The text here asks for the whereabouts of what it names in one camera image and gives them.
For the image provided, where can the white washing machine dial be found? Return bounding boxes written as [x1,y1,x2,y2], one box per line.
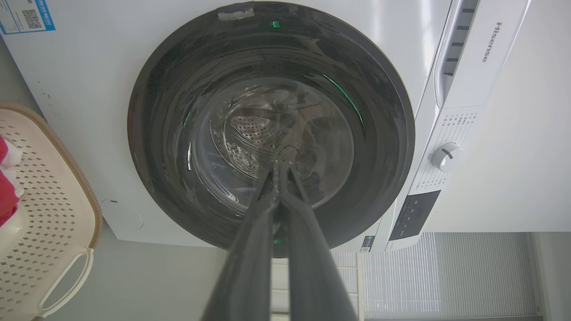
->
[431,142,464,173]

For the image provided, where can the cream perforated laundry basket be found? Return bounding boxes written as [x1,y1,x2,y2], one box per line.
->
[0,102,103,321]

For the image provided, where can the red and white clothing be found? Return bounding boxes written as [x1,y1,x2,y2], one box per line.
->
[0,136,25,228]

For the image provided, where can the blue energy label sticker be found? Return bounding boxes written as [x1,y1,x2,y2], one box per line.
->
[0,0,56,35]

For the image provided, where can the round dark washing machine door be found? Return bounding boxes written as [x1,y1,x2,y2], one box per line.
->
[128,1,416,258]

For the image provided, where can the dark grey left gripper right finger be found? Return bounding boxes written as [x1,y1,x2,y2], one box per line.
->
[277,161,358,321]

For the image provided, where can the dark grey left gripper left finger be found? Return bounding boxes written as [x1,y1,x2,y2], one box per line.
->
[202,160,281,321]

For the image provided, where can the white Hisense washing machine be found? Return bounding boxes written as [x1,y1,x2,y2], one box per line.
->
[0,0,532,253]

